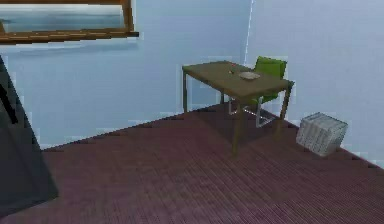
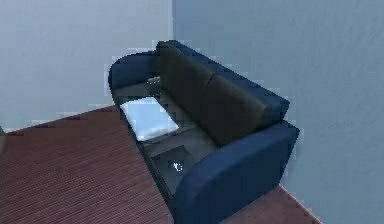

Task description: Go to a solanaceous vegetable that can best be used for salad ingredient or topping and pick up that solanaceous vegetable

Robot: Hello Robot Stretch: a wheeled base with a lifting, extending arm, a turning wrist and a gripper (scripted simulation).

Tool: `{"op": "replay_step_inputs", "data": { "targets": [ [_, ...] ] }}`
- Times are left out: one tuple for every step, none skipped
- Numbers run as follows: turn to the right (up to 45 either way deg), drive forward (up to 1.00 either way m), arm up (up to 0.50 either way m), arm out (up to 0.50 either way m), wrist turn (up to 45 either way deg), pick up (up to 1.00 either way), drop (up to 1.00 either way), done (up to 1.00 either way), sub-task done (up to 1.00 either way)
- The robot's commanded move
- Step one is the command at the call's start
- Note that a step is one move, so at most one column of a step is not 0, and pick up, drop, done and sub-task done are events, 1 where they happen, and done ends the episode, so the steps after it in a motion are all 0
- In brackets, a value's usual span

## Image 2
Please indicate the white pillow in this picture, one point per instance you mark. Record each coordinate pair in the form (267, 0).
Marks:
(148, 117)

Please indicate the small grey remote control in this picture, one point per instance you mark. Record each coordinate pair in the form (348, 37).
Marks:
(154, 80)

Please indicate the black laptop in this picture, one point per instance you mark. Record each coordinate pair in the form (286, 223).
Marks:
(174, 161)

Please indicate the dark blue sofa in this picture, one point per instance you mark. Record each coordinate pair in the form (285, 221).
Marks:
(233, 173)

